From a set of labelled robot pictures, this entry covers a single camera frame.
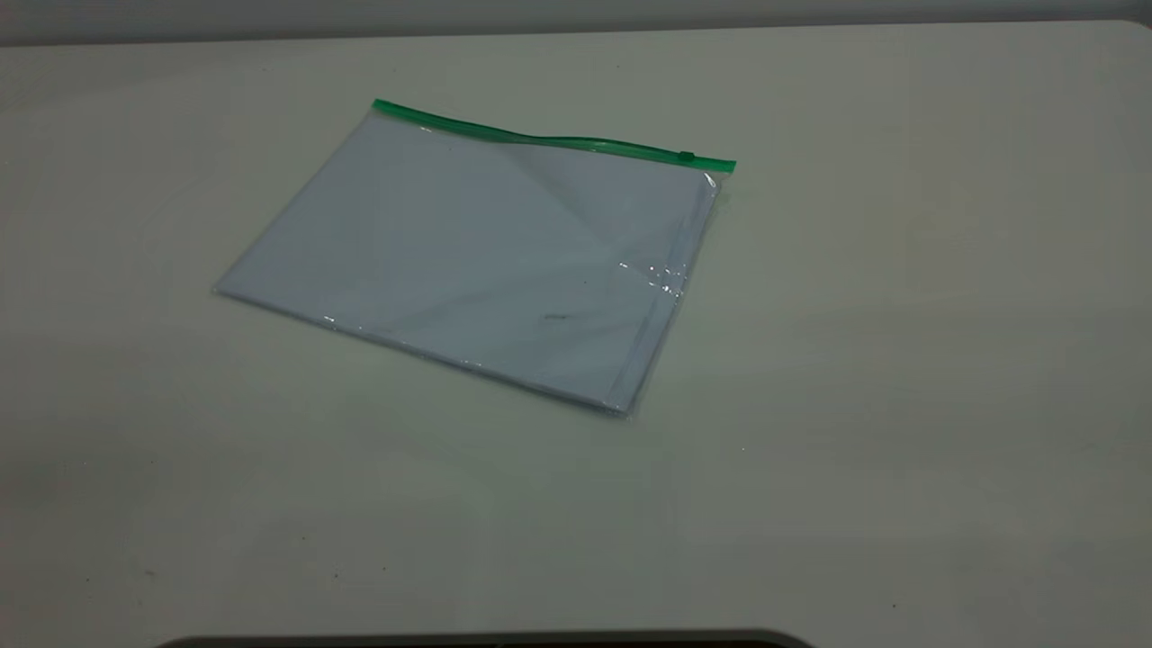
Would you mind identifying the transparent zip bag green zipper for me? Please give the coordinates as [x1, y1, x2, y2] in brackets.
[213, 97, 739, 422]

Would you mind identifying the dark rounded robot base edge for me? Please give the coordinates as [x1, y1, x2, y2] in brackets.
[153, 629, 816, 648]

